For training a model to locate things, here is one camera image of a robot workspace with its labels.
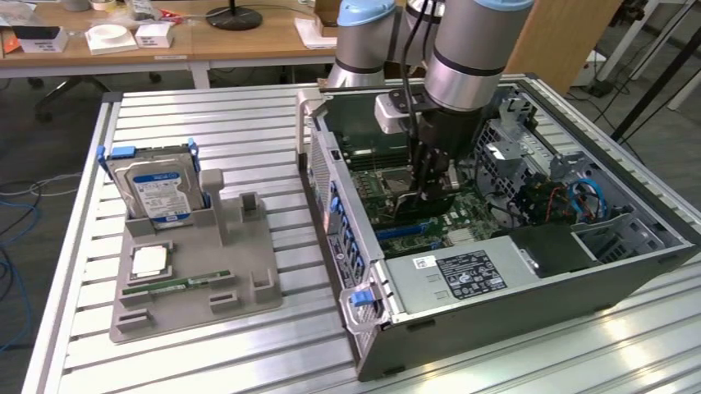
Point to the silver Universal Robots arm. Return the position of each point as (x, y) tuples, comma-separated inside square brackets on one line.
[(465, 61)]

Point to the grey metal disk bay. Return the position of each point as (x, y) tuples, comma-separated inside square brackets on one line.
[(504, 152)]

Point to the blue case latch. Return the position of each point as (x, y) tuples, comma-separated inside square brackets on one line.
[(360, 297)]

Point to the silver CPU chip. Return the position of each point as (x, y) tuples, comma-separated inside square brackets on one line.
[(149, 260)]

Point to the green motherboard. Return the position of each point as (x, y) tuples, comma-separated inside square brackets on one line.
[(465, 213)]

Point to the open dark grey PC case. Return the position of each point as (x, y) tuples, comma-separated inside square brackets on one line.
[(493, 312)]

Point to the blue expansion slot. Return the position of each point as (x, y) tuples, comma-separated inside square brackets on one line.
[(403, 233)]

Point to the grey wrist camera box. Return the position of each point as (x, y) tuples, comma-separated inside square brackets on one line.
[(392, 117)]

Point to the hard disk with blue carrier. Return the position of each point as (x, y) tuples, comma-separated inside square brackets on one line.
[(160, 193)]

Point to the white paper stack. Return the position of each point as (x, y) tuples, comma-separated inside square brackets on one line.
[(316, 37)]

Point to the wooden desk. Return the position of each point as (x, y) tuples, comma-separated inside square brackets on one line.
[(72, 59)]

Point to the black stand pole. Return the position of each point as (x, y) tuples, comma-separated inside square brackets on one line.
[(658, 88)]

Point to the CPU socket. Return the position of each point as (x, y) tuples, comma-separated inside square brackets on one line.
[(396, 178)]

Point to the black round lamp base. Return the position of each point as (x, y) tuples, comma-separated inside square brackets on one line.
[(233, 18)]

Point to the wooden cabinet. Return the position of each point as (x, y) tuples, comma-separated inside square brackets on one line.
[(548, 37)]

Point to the beige tape roll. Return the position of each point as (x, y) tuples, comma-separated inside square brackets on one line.
[(102, 4)]

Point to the small white box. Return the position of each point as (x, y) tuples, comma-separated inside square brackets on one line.
[(154, 36)]

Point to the perforated metal disk bay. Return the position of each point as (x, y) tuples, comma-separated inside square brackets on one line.
[(630, 234)]

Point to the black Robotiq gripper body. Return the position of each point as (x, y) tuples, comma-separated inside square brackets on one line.
[(452, 127)]

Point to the white table frame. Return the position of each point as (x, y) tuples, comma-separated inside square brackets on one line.
[(622, 41)]

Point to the grey plastic parts rack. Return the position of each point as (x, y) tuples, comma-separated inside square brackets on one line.
[(186, 246)]

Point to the grey cup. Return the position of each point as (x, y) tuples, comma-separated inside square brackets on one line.
[(76, 5)]

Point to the grey power supply unit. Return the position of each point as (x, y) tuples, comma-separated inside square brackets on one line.
[(428, 287)]

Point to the brown cardboard box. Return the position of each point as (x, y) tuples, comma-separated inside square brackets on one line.
[(327, 12)]

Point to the green RAM stick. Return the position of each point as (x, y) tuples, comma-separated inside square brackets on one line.
[(176, 283)]

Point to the white box with black top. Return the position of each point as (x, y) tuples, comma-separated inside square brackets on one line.
[(41, 39)]

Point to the silver chipset heatsink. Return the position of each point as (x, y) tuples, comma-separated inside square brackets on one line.
[(463, 236)]

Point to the black office chair base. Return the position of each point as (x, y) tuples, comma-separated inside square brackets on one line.
[(66, 92)]

